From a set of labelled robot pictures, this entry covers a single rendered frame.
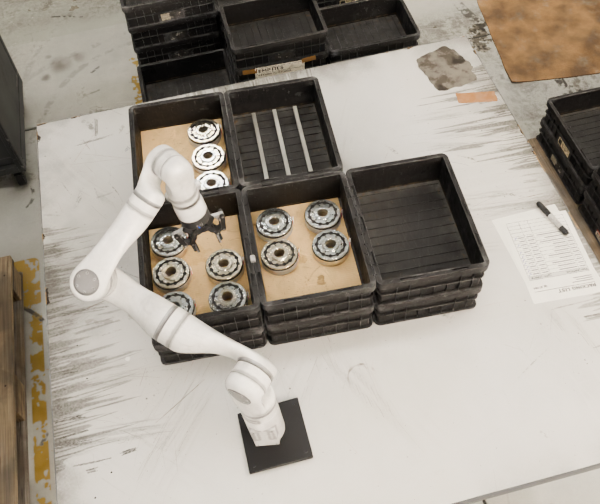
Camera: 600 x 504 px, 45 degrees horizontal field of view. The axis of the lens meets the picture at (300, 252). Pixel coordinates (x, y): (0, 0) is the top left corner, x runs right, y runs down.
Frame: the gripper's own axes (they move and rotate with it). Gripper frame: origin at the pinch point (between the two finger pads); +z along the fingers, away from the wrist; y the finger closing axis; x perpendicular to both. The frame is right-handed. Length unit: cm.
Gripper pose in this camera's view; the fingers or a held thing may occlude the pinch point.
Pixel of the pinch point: (207, 241)
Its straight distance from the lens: 189.2
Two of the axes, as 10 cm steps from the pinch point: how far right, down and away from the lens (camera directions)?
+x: -3.9, -7.4, 5.5
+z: 1.7, 5.3, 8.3
